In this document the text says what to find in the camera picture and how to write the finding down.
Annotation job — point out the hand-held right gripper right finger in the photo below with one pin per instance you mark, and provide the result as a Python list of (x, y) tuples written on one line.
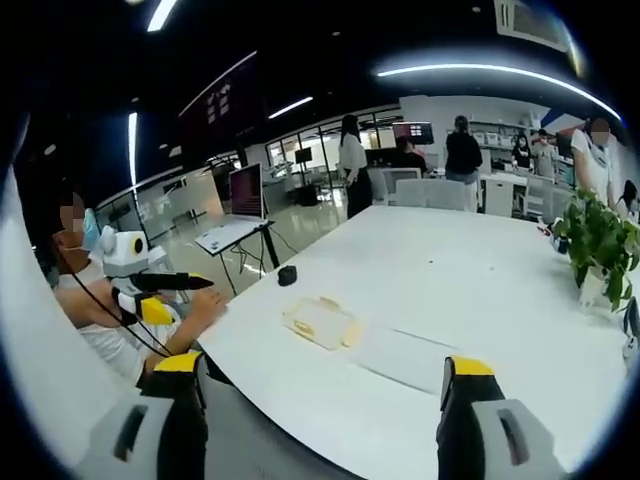
[(465, 425)]

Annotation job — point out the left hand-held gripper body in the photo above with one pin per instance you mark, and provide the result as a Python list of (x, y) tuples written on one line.
[(122, 257)]

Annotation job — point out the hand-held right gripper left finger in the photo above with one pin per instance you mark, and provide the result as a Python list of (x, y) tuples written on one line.
[(175, 425)]

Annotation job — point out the clear plastic food container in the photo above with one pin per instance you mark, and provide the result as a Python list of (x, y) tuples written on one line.
[(322, 322)]

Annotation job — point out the person's left hand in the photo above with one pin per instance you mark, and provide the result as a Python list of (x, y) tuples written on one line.
[(207, 302)]

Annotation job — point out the blue face mask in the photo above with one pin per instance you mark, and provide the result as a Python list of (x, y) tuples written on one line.
[(91, 231)]

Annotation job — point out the person's body in white shirt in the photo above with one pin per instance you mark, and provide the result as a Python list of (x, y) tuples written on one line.
[(107, 345)]

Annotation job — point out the long ceiling light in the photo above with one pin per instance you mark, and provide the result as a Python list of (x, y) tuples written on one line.
[(290, 107), (162, 14), (132, 145), (500, 75)]

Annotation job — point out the white open laptop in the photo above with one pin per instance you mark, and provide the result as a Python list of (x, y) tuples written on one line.
[(246, 195)]

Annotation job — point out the small black object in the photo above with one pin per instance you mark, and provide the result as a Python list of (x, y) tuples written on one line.
[(287, 275)]

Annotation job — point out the monitor on floor stand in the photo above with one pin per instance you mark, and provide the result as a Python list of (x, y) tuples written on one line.
[(303, 156)]

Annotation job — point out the dark hanging screen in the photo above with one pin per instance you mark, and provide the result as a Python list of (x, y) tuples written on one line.
[(220, 100)]

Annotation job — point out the small dark desk item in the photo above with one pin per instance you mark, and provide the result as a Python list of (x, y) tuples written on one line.
[(561, 243)]

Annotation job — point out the green potted plant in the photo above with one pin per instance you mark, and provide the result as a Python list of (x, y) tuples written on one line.
[(597, 245)]

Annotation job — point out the white office chair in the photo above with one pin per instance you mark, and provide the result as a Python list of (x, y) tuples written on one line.
[(401, 182), (435, 195)]

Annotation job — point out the ceiling air vent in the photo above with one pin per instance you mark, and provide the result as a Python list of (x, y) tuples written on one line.
[(530, 21)]

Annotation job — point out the wall monitor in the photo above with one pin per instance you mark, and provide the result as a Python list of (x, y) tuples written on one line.
[(419, 133)]

